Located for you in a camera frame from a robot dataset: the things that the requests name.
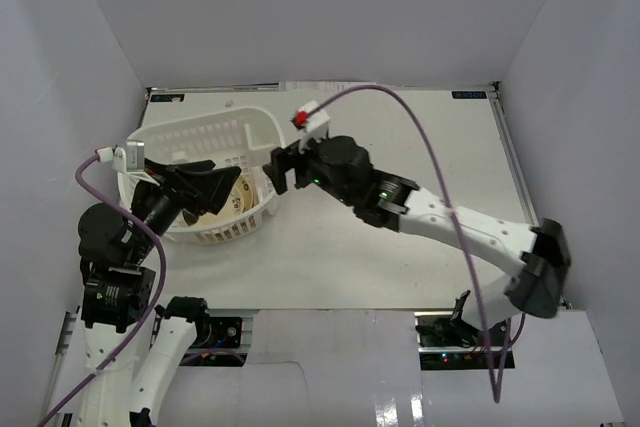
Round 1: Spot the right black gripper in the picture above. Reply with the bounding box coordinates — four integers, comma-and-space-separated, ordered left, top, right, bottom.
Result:
264, 131, 357, 209

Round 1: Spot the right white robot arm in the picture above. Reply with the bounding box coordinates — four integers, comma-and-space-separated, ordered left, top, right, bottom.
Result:
263, 136, 571, 346

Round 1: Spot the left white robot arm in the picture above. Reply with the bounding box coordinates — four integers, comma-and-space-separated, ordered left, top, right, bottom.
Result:
39, 152, 241, 426

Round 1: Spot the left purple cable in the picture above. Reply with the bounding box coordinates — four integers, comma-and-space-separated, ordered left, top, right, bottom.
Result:
37, 149, 246, 427

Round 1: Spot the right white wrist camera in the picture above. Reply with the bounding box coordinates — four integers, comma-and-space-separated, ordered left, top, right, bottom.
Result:
292, 101, 330, 154

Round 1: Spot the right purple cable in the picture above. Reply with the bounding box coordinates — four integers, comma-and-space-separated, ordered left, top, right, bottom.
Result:
319, 85, 526, 403

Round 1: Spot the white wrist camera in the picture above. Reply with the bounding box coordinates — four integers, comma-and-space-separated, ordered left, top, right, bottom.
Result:
292, 101, 330, 154
95, 139, 158, 185

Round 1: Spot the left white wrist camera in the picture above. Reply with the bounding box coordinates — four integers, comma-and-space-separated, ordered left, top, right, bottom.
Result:
95, 139, 158, 185

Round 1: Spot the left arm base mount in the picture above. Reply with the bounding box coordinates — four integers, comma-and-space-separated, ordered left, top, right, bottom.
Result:
181, 316, 253, 367

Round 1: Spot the cream plate with black patch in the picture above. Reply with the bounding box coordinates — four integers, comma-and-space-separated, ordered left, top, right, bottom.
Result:
220, 175, 255, 219

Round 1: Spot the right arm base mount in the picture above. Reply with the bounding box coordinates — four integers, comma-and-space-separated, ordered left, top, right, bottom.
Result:
415, 311, 489, 372

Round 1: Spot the white paper sheet at back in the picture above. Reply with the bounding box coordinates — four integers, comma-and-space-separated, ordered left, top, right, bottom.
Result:
278, 81, 367, 94

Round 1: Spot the white plastic dish basket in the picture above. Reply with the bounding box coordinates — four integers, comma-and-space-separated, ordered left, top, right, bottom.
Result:
129, 106, 284, 245

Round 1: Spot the purple cable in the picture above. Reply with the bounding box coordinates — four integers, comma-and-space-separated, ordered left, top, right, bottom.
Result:
37, 149, 246, 427
319, 85, 526, 403

